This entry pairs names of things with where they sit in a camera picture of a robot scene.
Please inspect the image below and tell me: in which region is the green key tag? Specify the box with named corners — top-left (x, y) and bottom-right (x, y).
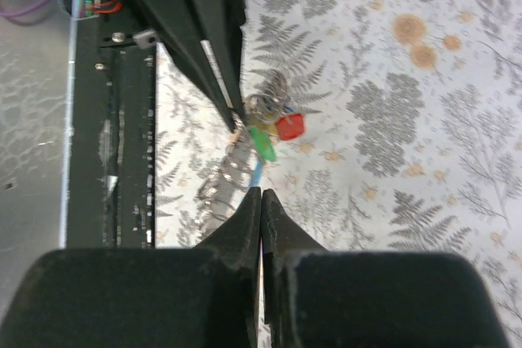
top-left (247, 126), bottom-right (276, 162)

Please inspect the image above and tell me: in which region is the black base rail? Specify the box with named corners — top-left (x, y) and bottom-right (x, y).
top-left (60, 0), bottom-right (157, 249)

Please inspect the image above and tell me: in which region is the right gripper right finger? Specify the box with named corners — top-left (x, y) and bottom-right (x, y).
top-left (261, 189), bottom-right (509, 347)

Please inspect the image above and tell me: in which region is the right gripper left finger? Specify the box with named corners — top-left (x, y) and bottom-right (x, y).
top-left (1, 187), bottom-right (261, 347)

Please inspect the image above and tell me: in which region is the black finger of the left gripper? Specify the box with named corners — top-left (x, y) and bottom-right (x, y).
top-left (118, 0), bottom-right (246, 130)

